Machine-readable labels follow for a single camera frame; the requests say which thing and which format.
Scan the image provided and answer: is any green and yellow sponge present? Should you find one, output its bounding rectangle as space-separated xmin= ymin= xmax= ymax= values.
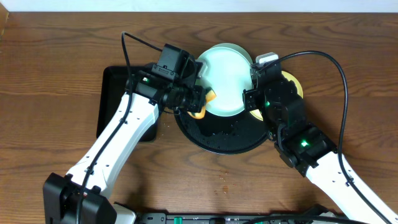
xmin=188 ymin=88 xmax=216 ymax=119

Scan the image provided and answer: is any right black cable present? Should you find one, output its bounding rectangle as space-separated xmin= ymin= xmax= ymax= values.
xmin=257 ymin=50 xmax=392 ymax=224

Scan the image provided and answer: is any light blue plate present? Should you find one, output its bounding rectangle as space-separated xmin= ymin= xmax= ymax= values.
xmin=197 ymin=47 xmax=252 ymax=117
xmin=213 ymin=43 xmax=253 ymax=64

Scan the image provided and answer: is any yellow plate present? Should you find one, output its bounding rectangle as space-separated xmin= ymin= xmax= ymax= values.
xmin=249 ymin=70 xmax=304 ymax=121

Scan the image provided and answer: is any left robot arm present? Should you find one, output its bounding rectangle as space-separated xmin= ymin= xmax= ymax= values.
xmin=43 ymin=44 xmax=208 ymax=223

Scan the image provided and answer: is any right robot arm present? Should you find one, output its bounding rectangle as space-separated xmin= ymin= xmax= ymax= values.
xmin=243 ymin=60 xmax=397 ymax=223

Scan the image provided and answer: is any black round tray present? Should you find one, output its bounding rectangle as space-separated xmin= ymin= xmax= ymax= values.
xmin=175 ymin=111 xmax=269 ymax=154

